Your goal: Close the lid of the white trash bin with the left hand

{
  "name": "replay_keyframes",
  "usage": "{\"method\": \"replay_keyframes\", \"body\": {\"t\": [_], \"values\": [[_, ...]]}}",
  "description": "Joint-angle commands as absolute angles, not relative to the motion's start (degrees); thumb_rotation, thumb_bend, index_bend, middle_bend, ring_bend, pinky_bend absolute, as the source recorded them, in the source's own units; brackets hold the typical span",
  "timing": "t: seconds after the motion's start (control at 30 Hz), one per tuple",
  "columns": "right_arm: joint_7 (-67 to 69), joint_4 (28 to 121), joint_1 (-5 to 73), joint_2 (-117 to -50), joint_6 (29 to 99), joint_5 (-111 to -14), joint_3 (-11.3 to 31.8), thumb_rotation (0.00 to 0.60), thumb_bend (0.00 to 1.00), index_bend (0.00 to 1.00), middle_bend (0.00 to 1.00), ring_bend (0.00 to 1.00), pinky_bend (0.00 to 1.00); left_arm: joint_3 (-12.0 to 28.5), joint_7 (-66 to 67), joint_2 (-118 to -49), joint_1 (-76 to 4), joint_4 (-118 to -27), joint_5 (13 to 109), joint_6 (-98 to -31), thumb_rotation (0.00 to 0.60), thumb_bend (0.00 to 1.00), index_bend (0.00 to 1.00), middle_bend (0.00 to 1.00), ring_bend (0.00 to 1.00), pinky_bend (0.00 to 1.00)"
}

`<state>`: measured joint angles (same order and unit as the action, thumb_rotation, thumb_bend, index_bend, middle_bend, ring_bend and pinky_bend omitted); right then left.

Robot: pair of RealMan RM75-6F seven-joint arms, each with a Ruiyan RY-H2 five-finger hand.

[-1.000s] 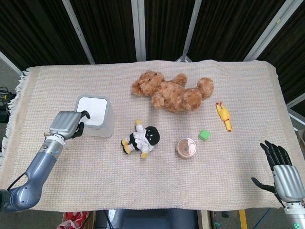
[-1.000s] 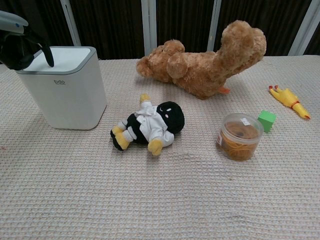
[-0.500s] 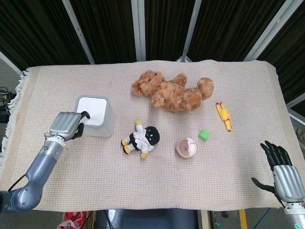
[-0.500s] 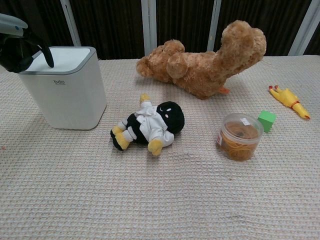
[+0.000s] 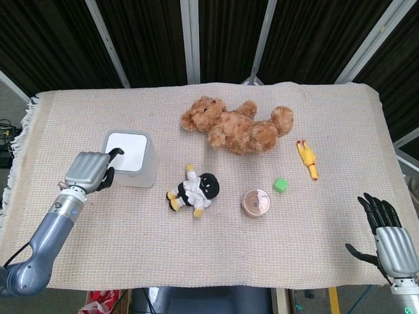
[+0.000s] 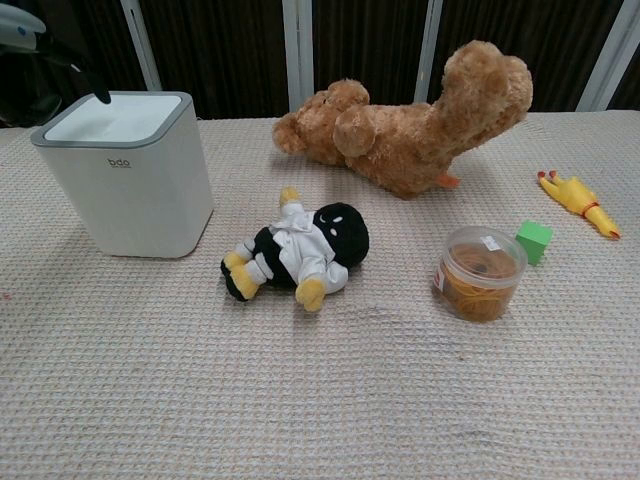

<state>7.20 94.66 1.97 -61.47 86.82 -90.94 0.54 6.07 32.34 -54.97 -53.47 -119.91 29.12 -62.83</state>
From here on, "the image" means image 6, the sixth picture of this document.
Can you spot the green cube block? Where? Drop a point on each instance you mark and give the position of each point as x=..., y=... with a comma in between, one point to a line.
x=534, y=242

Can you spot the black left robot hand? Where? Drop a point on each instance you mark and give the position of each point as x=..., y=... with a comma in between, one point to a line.
x=55, y=67

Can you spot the white lidded trash bin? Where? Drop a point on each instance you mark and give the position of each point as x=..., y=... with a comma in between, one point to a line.
x=140, y=200

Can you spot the black plush doll white jacket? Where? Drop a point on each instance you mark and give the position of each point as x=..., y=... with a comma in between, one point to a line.
x=340, y=235

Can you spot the beige woven table cloth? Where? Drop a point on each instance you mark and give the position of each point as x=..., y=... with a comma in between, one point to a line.
x=320, y=380

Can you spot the clear jar of rubber bands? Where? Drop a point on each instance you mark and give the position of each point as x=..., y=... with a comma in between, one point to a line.
x=477, y=285

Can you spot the brown teddy bear plush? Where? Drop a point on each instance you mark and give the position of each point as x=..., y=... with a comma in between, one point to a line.
x=415, y=145

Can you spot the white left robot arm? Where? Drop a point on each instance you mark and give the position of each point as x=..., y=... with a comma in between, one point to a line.
x=17, y=25

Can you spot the yellow rubber chicken toy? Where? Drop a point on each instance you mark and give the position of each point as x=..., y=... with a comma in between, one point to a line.
x=580, y=195

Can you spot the white metal frame post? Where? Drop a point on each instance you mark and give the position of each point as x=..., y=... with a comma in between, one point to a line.
x=142, y=45
x=298, y=50
x=607, y=55
x=429, y=45

